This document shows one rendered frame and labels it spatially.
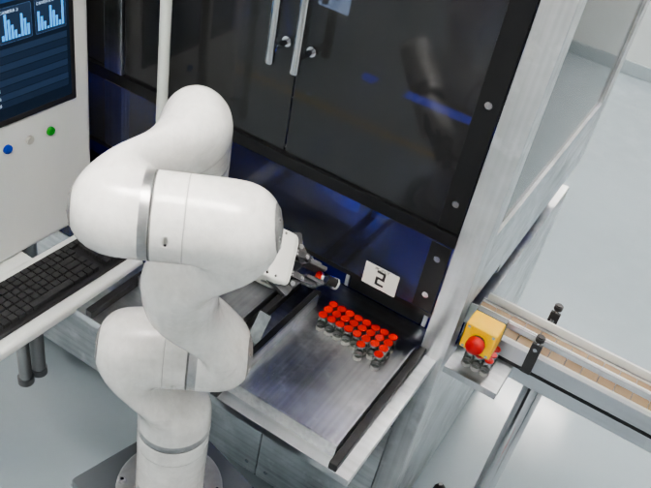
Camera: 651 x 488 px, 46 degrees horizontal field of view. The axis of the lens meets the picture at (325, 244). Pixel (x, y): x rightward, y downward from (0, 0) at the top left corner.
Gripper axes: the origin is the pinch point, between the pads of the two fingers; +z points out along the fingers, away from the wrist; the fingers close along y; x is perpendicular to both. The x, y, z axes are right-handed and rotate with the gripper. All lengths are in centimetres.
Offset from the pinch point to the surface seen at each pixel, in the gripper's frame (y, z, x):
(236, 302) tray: -3.2, 7.0, -41.2
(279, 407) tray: 20.6, 12.4, -21.4
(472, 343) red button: -0.6, 42.1, 0.1
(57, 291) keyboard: 3, -26, -65
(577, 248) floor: -119, 214, -110
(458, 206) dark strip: -21.6, 23.2, 10.6
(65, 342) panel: -3, 1, -148
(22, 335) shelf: 15, -31, -63
